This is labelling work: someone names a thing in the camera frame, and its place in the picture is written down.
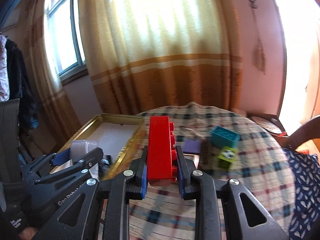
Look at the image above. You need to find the clear plastic container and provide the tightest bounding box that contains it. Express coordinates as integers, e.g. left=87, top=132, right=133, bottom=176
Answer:
left=70, top=140, right=100, bottom=178

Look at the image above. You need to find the purple block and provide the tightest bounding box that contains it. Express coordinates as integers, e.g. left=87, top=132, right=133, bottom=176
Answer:
left=182, top=140, right=202, bottom=155

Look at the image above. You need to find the teal building block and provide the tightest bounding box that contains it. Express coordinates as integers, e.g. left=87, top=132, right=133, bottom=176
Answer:
left=209, top=126, right=240, bottom=150

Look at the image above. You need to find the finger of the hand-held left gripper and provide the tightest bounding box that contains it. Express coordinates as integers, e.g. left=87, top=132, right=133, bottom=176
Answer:
left=21, top=150, right=72, bottom=180
left=35, top=147, right=104, bottom=188

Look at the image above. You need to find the golden tin box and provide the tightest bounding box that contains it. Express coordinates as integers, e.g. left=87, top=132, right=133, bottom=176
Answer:
left=50, top=114, right=145, bottom=180

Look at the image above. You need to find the dark hanging jacket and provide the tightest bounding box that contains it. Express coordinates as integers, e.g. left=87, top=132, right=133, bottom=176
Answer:
left=6, top=39, right=40, bottom=130

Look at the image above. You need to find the hanging wall ornament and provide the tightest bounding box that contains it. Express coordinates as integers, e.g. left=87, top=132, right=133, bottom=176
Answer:
left=247, top=0, right=267, bottom=75

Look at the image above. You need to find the pink hanging garment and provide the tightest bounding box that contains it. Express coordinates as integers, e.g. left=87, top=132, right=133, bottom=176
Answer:
left=0, top=34, right=10, bottom=103

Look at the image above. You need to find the blue patterned cushion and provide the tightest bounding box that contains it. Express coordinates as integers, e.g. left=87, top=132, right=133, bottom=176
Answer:
left=285, top=150, right=320, bottom=240

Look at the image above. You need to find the green soccer ball cube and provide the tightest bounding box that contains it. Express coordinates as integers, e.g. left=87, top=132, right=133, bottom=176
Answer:
left=217, top=146, right=237, bottom=172

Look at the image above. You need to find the small black toy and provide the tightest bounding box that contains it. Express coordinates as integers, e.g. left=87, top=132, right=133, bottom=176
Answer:
left=99, top=155, right=113, bottom=173

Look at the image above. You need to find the yellow and brown curtain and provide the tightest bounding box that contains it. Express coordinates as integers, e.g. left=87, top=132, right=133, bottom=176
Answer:
left=25, top=0, right=83, bottom=143
left=77, top=0, right=244, bottom=120

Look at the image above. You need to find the window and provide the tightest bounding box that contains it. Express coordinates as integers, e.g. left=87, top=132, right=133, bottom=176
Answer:
left=49, top=0, right=88, bottom=80

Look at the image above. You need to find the black suitcase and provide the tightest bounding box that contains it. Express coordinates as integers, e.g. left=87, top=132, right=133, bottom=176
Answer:
left=0, top=99, right=22, bottom=185

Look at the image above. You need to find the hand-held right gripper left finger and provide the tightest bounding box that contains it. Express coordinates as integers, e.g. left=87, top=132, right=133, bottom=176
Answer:
left=32, top=146, right=150, bottom=240

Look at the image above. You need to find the brown comb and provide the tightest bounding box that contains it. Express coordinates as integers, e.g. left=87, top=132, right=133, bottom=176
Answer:
left=200, top=139, right=213, bottom=167

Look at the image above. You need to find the round decorated plate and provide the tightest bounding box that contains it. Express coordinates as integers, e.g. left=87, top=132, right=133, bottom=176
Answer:
left=251, top=116, right=282, bottom=134

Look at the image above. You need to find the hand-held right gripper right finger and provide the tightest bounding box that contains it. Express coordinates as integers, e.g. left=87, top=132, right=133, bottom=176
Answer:
left=176, top=146, right=288, bottom=240

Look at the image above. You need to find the red building block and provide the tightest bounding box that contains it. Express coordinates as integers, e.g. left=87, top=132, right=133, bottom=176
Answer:
left=146, top=116, right=179, bottom=187

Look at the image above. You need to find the plaid cloth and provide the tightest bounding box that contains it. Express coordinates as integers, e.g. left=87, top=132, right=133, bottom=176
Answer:
left=100, top=102, right=297, bottom=240

